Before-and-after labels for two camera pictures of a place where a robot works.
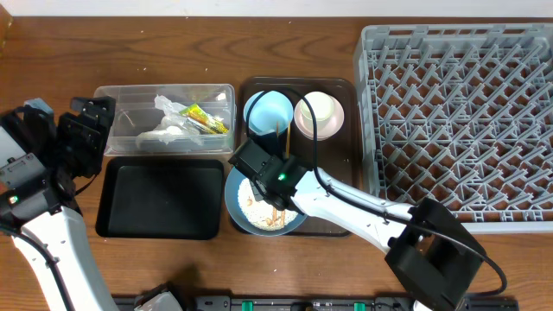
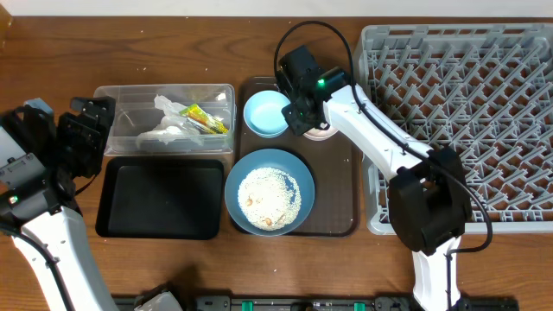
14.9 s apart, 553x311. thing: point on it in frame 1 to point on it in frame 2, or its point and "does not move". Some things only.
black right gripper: [259, 193] to [296, 126]
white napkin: [174, 124] does not move
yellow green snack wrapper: [203, 120] does not move
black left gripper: [93, 139] does not move
